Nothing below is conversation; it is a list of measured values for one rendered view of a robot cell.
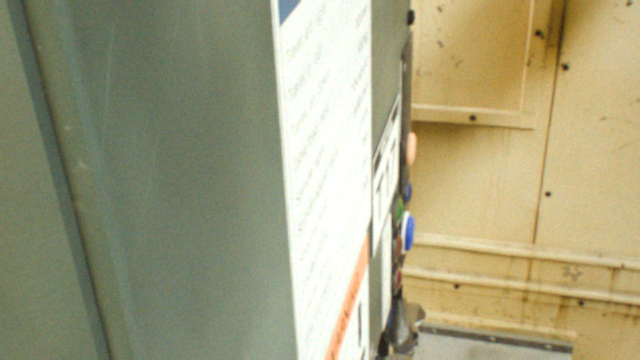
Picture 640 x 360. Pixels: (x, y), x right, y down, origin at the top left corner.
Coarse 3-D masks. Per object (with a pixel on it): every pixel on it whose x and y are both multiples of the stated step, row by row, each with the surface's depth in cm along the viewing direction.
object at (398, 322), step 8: (392, 304) 105; (400, 304) 104; (392, 312) 105; (400, 312) 105; (408, 312) 106; (392, 320) 106; (400, 320) 105; (408, 320) 106; (392, 328) 106; (400, 328) 106; (408, 328) 107; (392, 336) 107; (400, 336) 106; (408, 336) 107
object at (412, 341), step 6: (414, 324) 110; (414, 330) 109; (414, 336) 109; (390, 342) 107; (396, 342) 107; (402, 342) 107; (408, 342) 107; (414, 342) 107; (396, 348) 106; (402, 348) 106; (408, 348) 107; (408, 354) 107
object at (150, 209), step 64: (0, 0) 13; (64, 0) 13; (128, 0) 15; (192, 0) 18; (256, 0) 23; (384, 0) 45; (0, 64) 13; (64, 64) 14; (128, 64) 16; (192, 64) 19; (256, 64) 24; (384, 64) 47; (0, 128) 14; (64, 128) 14; (128, 128) 16; (192, 128) 19; (256, 128) 24; (0, 192) 15; (64, 192) 15; (128, 192) 16; (192, 192) 20; (256, 192) 25; (0, 256) 16; (64, 256) 16; (128, 256) 16; (192, 256) 20; (256, 256) 25; (0, 320) 17; (64, 320) 17; (128, 320) 17; (192, 320) 20; (256, 320) 26
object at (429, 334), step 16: (432, 336) 162; (448, 336) 161; (464, 336) 160; (480, 336) 159; (496, 336) 158; (512, 336) 157; (528, 336) 156; (416, 352) 160; (432, 352) 160; (448, 352) 159; (464, 352) 159; (480, 352) 158; (496, 352) 158; (512, 352) 157; (528, 352) 157; (544, 352) 157; (560, 352) 156
